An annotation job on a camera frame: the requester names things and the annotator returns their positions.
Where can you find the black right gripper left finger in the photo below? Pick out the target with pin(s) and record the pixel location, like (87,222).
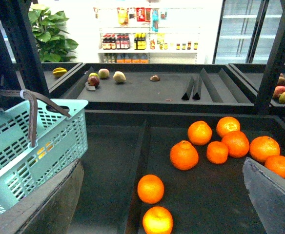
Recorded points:
(50,208)

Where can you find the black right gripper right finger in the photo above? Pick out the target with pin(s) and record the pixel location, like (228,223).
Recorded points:
(266,191)

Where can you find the light teal plastic basket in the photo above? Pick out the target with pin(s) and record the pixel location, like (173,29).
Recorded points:
(20,170)

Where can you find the yellow mango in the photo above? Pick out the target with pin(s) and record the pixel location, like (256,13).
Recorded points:
(44,150)

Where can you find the orange lower right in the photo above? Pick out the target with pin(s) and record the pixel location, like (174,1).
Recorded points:
(276,164)

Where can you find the orange large right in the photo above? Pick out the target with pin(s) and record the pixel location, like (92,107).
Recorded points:
(263,147)

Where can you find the orange centre right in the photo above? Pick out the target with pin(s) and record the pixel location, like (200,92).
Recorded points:
(237,143)

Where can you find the orange small centre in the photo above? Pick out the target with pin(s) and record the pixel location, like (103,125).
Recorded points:
(217,152)

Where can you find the orange top right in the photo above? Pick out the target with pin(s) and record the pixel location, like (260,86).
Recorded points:
(226,125)

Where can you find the orange front middle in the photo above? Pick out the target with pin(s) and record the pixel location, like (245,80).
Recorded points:
(150,189)

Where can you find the orange top centre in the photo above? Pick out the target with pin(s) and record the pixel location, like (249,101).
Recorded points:
(199,133)

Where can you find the orange with green stem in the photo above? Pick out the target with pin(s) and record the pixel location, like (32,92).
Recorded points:
(184,156)

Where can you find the orange front bottom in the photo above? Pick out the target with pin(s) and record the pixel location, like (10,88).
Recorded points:
(158,220)

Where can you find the white zip tie left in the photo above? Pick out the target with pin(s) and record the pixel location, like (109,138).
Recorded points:
(22,94)

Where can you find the black fruit display tray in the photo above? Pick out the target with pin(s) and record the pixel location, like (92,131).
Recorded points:
(135,114)

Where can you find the yellow starfruit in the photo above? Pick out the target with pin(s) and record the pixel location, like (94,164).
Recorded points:
(58,72)

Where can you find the green potted plant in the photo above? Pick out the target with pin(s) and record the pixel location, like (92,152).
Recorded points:
(49,29)

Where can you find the glass door refrigerator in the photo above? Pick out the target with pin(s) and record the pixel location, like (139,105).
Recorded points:
(247,30)

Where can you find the white grocery shelf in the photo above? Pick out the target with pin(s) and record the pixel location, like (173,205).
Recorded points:
(149,33)

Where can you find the brown basket handle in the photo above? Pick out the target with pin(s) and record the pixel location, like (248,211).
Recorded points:
(33,98)

